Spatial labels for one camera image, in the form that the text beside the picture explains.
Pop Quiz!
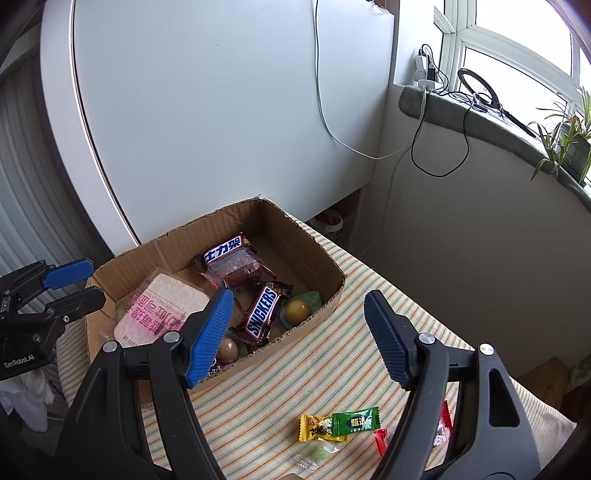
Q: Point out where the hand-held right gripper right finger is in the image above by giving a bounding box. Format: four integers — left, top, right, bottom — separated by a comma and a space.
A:
364, 290, 543, 480

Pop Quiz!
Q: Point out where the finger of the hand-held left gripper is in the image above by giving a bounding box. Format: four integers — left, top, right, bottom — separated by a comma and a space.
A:
0, 258, 95, 301
9, 285, 107, 333

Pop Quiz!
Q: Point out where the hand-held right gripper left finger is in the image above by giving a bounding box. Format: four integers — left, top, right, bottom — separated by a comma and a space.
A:
54, 287, 235, 480

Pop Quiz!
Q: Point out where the orange jelly cup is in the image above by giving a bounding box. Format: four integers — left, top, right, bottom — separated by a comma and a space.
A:
215, 330, 250, 365

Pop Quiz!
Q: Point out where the brown chocolate bar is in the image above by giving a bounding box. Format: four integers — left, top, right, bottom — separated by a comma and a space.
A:
194, 233, 257, 273
229, 281, 294, 347

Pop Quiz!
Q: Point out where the clear brown cake packet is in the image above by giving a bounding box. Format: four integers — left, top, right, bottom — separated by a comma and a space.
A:
201, 251, 278, 291

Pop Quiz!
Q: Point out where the yellow ball candy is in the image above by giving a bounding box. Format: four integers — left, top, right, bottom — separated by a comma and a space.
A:
278, 291, 321, 329

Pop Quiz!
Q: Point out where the cardboard box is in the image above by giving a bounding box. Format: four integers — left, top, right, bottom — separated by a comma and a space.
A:
84, 198, 347, 407

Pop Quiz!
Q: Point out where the white cloth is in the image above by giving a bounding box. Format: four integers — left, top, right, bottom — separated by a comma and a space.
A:
0, 364, 56, 432

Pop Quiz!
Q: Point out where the sliced bread packet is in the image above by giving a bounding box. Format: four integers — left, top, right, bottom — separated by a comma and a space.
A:
113, 273, 213, 344

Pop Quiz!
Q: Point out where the green candy packet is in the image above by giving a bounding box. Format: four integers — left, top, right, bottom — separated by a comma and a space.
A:
331, 406, 380, 437

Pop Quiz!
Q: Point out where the grey ribbed shutter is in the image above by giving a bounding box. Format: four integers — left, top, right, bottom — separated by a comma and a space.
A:
0, 60, 112, 287

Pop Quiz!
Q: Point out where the red-edged brown cake packet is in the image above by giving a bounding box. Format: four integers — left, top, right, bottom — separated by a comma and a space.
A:
372, 401, 455, 457

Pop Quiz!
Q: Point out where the yellow candy packet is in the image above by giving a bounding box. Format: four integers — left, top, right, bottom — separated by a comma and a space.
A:
298, 413, 347, 444

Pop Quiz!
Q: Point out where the red white bowl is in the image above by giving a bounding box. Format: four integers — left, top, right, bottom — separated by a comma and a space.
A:
314, 209, 347, 234

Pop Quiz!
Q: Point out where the green round candy clear wrapper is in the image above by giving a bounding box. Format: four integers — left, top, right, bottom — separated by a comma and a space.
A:
293, 438, 342, 472

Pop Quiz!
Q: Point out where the white wardrobe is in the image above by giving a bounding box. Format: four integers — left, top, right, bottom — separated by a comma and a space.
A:
39, 0, 398, 259

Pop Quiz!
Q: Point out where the green stone windowsill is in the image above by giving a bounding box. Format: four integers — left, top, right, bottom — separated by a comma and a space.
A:
398, 84, 591, 204

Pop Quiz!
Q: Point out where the potted plant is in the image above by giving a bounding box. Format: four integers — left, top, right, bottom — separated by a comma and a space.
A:
529, 88, 591, 185

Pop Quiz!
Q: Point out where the white power strip with chargers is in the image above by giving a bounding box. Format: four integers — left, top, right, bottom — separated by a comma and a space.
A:
413, 44, 446, 90

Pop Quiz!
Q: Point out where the window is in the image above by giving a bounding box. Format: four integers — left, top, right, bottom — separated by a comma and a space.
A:
434, 0, 591, 107

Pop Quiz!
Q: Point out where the black cable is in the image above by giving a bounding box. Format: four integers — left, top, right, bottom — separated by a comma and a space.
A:
410, 88, 472, 177

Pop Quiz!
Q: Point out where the black ring light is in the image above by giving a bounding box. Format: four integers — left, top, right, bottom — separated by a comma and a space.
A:
457, 68, 539, 137

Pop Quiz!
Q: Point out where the white cable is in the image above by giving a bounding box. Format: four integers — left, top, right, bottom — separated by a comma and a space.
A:
314, 0, 416, 160

